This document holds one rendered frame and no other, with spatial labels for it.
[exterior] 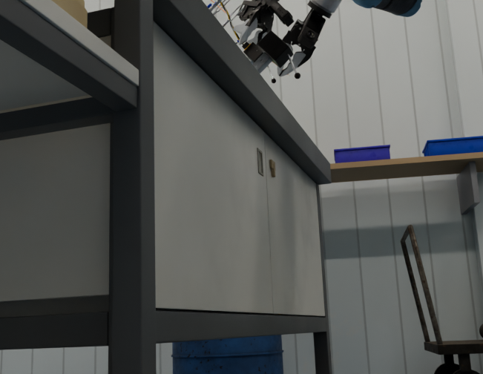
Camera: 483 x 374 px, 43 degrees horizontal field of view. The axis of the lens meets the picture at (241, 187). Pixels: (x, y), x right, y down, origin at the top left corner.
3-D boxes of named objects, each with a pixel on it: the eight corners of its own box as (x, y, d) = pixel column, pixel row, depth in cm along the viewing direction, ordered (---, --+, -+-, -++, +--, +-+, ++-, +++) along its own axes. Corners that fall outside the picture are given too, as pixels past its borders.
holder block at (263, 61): (275, 96, 133) (308, 62, 133) (239, 61, 138) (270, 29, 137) (280, 102, 138) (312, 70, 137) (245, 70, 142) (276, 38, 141)
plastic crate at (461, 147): (483, 164, 346) (481, 146, 348) (493, 153, 324) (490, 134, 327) (423, 168, 350) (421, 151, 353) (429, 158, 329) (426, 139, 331)
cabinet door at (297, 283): (328, 316, 178) (318, 182, 187) (277, 313, 127) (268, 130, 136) (319, 316, 178) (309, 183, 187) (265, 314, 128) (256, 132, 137)
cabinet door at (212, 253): (274, 313, 127) (264, 130, 136) (154, 307, 76) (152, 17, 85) (265, 314, 128) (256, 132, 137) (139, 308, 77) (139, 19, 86)
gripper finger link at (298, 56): (288, 78, 177) (306, 50, 173) (288, 82, 171) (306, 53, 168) (280, 72, 176) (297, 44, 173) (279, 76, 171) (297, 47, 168)
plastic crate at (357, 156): (389, 171, 352) (387, 154, 354) (392, 161, 332) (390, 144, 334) (334, 175, 356) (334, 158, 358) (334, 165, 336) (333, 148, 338)
